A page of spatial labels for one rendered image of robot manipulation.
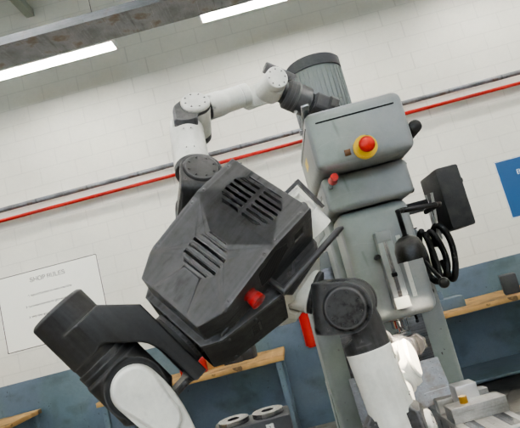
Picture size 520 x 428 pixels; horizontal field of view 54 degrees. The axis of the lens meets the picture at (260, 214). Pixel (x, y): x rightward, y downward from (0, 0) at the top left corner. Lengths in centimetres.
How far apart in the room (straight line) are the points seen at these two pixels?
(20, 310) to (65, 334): 547
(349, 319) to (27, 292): 566
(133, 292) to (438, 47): 444
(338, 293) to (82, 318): 46
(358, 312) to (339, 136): 55
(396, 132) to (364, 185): 17
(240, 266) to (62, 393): 550
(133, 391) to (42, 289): 542
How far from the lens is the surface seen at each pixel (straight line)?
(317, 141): 135
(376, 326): 102
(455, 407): 153
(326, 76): 182
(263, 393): 582
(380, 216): 146
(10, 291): 653
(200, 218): 97
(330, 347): 190
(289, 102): 152
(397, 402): 104
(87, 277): 615
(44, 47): 423
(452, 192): 182
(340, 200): 142
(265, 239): 91
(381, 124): 138
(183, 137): 131
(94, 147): 635
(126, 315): 99
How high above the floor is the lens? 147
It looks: 9 degrees up
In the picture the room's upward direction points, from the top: 15 degrees counter-clockwise
